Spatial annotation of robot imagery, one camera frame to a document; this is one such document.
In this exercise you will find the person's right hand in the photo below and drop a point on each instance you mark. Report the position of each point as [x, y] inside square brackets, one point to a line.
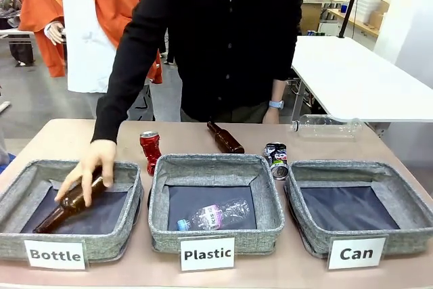
[98, 157]

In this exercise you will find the person's left hand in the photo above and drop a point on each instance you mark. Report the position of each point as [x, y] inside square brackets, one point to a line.
[271, 117]

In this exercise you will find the crushed black soda can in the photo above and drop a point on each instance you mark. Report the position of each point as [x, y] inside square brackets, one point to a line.
[276, 160]

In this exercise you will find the brown glass beer bottle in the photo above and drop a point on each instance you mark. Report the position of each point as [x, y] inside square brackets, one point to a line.
[72, 202]
[226, 141]

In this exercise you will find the crushed red soda can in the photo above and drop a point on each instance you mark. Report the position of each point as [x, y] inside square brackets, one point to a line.
[151, 152]

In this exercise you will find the large clear plastic bottle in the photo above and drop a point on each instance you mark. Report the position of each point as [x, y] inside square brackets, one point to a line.
[324, 128]

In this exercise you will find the small pink-label plastic bottle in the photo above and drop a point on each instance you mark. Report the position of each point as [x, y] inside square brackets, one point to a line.
[213, 216]

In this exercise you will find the person's right forearm black sleeve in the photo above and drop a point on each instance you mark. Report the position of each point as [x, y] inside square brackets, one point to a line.
[113, 109]

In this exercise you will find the person's left forearm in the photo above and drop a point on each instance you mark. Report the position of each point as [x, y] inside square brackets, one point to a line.
[278, 92]

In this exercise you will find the grey basket labelled Bottle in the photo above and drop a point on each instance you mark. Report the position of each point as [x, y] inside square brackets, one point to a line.
[128, 201]

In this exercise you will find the grey basket labelled Plastic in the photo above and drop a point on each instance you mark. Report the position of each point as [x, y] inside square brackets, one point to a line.
[267, 194]

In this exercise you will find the grey basket labelled Can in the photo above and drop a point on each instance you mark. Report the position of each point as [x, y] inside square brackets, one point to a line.
[399, 191]

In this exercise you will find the white Can label sign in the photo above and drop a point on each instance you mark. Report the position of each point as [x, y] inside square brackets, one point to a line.
[357, 253]

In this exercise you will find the light blue wristwatch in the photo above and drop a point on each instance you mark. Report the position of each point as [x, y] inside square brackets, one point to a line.
[276, 104]

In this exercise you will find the blue plastic item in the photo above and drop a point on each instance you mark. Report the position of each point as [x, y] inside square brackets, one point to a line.
[6, 162]

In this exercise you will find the white folding table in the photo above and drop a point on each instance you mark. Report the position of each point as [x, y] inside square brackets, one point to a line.
[355, 72]

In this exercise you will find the person's torso black cardigan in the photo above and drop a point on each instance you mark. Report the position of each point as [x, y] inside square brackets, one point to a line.
[220, 32]

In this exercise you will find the white Bottle label sign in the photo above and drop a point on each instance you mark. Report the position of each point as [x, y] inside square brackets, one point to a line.
[55, 254]

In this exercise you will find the wooden workbench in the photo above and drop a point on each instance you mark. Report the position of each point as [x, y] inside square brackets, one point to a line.
[358, 23]

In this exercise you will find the black tripod pole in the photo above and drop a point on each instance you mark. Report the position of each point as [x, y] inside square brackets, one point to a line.
[352, 1]

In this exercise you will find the white Plastic label sign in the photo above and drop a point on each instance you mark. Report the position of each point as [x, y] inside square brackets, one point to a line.
[207, 254]

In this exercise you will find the clear plastic storage boxes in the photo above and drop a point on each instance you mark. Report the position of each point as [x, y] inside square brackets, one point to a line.
[367, 6]

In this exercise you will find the brown cardboard box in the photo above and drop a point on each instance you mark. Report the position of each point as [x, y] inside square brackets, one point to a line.
[380, 11]

